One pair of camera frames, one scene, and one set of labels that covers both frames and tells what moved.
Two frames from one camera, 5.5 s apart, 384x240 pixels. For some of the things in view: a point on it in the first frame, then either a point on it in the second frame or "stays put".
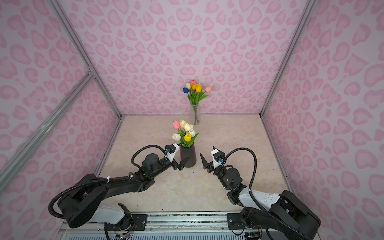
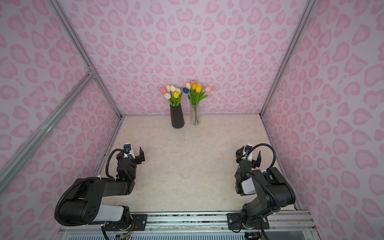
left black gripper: x=181 y=164 -> x=141 y=155
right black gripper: x=206 y=166 -> x=238 y=155
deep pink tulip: x=176 y=125 -> x=163 y=90
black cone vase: x=188 y=152 -> x=177 y=117
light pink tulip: x=208 y=89 stays put
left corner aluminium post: x=61 y=14 stays put
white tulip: x=182 y=123 -> x=168 y=87
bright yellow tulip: x=198 y=88 stays put
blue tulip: x=186 y=90 stays put
